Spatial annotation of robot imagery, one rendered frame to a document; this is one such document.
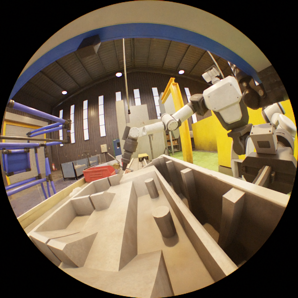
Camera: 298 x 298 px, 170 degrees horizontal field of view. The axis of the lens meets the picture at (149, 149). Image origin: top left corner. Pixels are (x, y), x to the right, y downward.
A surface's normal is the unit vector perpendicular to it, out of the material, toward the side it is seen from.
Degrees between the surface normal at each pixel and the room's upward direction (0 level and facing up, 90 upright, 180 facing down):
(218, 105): 103
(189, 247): 10
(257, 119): 90
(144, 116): 90
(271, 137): 130
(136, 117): 90
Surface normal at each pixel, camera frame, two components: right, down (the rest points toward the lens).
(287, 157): -0.32, -0.95
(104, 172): 0.09, 0.06
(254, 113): -0.98, 0.15
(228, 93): -0.78, 0.37
